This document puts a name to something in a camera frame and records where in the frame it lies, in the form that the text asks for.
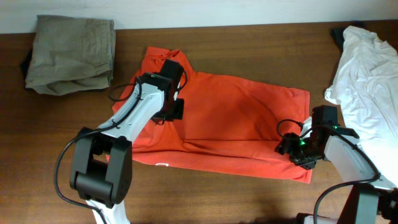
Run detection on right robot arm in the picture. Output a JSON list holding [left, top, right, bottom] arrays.
[[275, 105, 397, 223]]

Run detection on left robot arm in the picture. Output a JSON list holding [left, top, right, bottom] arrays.
[[70, 59, 187, 223]]

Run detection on white t-shirt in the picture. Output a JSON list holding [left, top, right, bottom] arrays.
[[325, 26, 397, 184]]

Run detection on orange polo shirt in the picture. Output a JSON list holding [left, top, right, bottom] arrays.
[[107, 46, 313, 184]]

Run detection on black garment under white shirt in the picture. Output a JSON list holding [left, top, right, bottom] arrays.
[[330, 21, 366, 52]]

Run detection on folded olive green trousers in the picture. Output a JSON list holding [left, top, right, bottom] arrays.
[[25, 15, 116, 96]]

